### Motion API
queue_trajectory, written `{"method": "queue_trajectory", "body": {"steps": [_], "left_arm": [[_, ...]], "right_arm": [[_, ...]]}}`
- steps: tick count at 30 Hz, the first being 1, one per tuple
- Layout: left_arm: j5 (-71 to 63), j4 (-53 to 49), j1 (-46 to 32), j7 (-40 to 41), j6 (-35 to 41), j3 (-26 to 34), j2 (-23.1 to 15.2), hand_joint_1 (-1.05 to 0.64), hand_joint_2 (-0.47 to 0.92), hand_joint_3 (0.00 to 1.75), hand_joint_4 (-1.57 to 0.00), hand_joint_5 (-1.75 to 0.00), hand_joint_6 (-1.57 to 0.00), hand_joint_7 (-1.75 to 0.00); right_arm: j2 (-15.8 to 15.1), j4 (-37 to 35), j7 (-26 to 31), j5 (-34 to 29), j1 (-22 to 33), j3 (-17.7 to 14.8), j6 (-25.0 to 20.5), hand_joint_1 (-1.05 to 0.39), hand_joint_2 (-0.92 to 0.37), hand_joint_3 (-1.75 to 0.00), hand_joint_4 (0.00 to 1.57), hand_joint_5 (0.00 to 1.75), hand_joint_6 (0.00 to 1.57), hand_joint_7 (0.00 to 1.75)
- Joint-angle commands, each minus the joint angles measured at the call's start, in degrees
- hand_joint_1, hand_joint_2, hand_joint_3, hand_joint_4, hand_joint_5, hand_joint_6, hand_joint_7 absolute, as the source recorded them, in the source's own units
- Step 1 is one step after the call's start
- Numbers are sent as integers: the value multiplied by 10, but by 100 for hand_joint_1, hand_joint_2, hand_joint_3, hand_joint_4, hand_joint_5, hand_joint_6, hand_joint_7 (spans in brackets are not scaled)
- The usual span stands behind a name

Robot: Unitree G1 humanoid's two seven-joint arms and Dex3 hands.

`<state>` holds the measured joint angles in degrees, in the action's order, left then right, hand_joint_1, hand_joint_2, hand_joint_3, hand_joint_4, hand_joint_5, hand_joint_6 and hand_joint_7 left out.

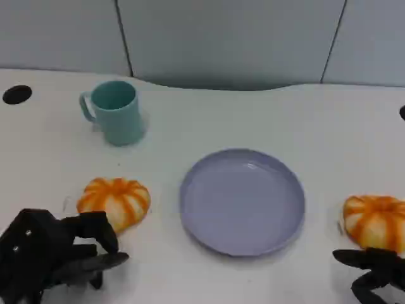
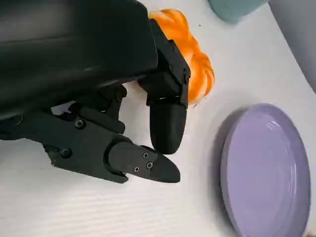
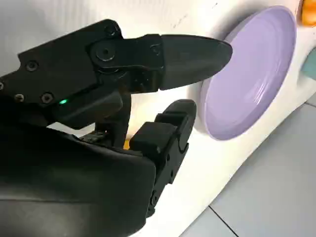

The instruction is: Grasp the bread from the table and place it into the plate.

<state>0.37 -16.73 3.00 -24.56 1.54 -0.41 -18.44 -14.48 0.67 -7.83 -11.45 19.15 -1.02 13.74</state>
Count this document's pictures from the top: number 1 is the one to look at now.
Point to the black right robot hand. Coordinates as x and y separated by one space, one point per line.
384 269

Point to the pale green mug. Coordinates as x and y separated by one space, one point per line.
121 123

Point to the orange white toy bread roll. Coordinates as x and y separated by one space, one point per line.
120 199
376 221

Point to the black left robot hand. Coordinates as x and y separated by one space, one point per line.
34 247

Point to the lilac plate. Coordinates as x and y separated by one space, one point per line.
242 202

